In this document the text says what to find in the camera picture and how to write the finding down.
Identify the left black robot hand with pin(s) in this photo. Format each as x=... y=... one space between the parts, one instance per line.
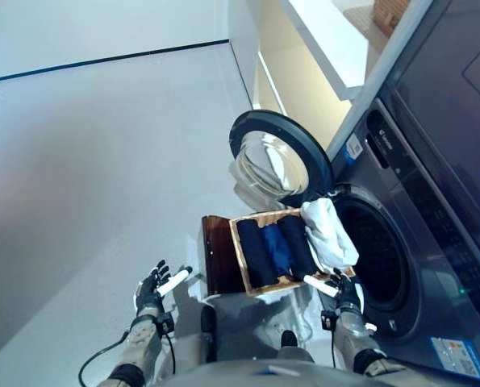
x=151 y=288

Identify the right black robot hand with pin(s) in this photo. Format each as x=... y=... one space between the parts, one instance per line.
x=346 y=296

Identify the white cloth garment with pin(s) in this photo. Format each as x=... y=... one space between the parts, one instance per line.
x=328 y=238

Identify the black garment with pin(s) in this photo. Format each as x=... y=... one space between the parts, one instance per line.
x=298 y=250
x=260 y=254

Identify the blue garment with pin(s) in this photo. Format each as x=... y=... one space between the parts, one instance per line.
x=278 y=252

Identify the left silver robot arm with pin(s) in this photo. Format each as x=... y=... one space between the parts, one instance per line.
x=140 y=342

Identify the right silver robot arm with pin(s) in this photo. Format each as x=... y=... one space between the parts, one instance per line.
x=356 y=338

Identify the dark grey washing machine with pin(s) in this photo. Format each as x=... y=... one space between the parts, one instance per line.
x=425 y=250

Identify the round glass washing machine door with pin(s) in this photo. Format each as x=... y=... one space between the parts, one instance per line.
x=272 y=161

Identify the right silver robot leg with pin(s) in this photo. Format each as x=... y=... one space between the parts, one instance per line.
x=289 y=340

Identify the dark brown glossy stool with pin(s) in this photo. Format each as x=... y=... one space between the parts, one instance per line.
x=219 y=258

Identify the rectangular wicker laundry basket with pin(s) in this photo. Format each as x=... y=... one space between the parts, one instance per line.
x=241 y=258

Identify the grey robot torso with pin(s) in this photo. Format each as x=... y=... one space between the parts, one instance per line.
x=264 y=375

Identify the blue white energy label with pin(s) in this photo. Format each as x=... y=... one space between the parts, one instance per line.
x=457 y=359

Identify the blue QR code sticker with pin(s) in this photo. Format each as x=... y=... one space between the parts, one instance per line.
x=354 y=148

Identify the dark stacked dryer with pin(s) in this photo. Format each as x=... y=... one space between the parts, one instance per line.
x=445 y=101

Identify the white counter cabinet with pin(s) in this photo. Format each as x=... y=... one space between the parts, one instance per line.
x=324 y=48

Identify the small wicker storage basket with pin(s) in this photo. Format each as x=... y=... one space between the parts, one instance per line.
x=389 y=12

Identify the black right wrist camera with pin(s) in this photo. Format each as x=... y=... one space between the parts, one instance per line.
x=328 y=318

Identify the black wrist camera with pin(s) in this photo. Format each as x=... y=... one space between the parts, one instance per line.
x=166 y=321
x=328 y=318

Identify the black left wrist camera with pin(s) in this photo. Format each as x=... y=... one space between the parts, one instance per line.
x=166 y=321

